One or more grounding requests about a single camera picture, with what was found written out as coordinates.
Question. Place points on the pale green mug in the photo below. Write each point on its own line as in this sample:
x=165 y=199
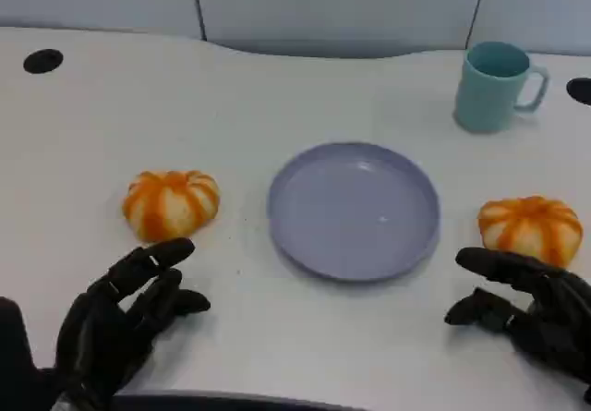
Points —
x=489 y=92

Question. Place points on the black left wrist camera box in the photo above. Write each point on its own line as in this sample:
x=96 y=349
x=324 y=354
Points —
x=18 y=355

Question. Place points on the orange and white bread roll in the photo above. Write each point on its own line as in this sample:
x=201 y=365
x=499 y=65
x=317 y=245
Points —
x=171 y=205
x=531 y=226

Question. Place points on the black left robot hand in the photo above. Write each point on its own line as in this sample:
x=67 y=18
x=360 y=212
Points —
x=99 y=328

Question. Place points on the lilac plate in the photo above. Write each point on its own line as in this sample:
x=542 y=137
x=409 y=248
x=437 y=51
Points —
x=353 y=212

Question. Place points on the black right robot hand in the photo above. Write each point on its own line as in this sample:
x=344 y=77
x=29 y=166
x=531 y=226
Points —
x=549 y=318

